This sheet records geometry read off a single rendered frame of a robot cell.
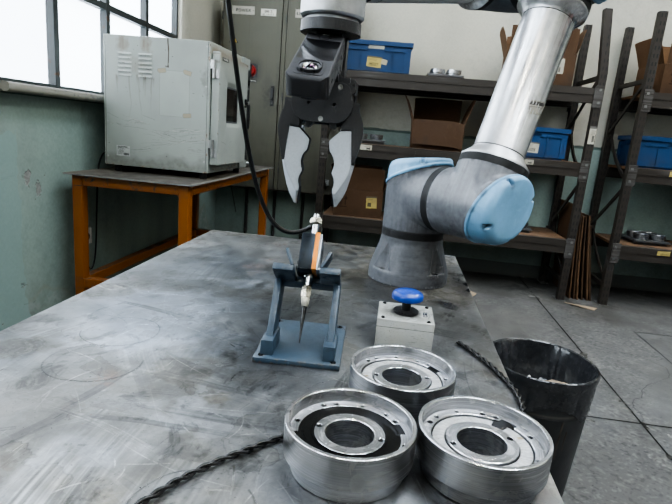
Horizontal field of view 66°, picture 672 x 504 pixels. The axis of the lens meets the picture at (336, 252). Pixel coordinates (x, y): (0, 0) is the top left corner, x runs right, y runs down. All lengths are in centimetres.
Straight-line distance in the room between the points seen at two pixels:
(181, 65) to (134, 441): 235
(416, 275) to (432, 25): 370
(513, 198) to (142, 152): 220
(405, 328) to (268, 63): 382
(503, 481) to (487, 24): 427
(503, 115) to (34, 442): 75
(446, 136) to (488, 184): 306
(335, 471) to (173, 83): 245
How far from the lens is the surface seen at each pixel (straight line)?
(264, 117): 432
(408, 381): 56
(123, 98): 283
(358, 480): 40
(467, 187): 85
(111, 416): 52
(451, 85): 386
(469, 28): 453
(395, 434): 44
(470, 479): 42
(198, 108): 266
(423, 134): 388
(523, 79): 92
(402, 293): 65
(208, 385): 56
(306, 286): 62
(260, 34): 440
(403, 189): 93
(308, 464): 40
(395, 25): 452
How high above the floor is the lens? 106
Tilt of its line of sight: 13 degrees down
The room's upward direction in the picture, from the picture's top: 5 degrees clockwise
